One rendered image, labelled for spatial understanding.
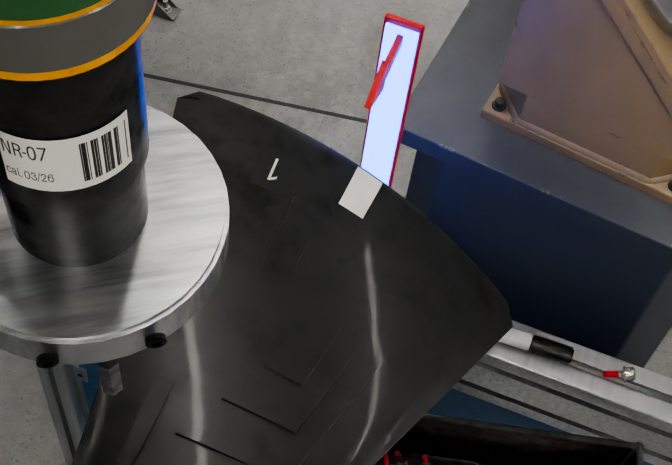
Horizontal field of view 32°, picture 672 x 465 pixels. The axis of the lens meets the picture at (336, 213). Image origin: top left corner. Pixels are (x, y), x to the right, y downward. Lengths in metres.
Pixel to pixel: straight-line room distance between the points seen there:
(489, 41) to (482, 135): 0.11
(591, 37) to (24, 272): 0.68
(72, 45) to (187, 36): 2.09
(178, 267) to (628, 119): 0.71
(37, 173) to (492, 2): 0.88
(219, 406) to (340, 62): 1.73
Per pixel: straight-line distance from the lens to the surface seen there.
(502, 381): 0.99
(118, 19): 0.20
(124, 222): 0.26
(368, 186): 0.66
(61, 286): 0.27
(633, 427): 1.00
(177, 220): 0.27
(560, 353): 0.96
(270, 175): 0.64
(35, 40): 0.20
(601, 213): 0.97
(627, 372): 0.97
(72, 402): 1.44
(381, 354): 0.60
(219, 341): 0.58
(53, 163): 0.23
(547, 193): 0.97
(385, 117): 0.76
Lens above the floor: 1.70
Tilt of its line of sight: 56 degrees down
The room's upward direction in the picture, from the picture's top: 8 degrees clockwise
